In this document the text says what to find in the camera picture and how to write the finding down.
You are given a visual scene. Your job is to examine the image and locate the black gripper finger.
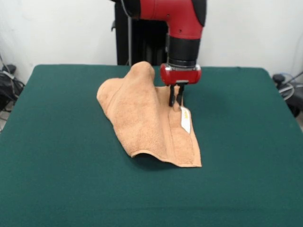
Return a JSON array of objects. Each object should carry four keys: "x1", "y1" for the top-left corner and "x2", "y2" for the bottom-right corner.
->
[
  {"x1": 169, "y1": 84, "x2": 177, "y2": 107},
  {"x1": 177, "y1": 84, "x2": 186, "y2": 105}
]

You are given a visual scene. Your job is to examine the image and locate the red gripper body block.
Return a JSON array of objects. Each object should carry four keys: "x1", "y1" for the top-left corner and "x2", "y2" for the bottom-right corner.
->
[{"x1": 160, "y1": 63, "x2": 203, "y2": 86}]

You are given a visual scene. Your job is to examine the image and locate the orange terry towel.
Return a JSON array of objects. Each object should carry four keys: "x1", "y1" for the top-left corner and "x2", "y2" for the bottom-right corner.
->
[{"x1": 96, "y1": 61, "x2": 203, "y2": 168}]

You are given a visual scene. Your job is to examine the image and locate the grey chair base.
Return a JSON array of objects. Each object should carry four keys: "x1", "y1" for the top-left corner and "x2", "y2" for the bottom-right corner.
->
[
  {"x1": 0, "y1": 63, "x2": 26, "y2": 113},
  {"x1": 272, "y1": 70, "x2": 303, "y2": 118}
]

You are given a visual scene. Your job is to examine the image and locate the dark green tablecloth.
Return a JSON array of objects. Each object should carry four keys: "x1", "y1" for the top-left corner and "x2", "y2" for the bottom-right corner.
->
[{"x1": 0, "y1": 64, "x2": 303, "y2": 227}]

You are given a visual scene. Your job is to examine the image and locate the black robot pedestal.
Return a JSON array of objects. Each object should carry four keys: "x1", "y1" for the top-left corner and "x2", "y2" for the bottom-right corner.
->
[{"x1": 110, "y1": 0, "x2": 171, "y2": 67}]

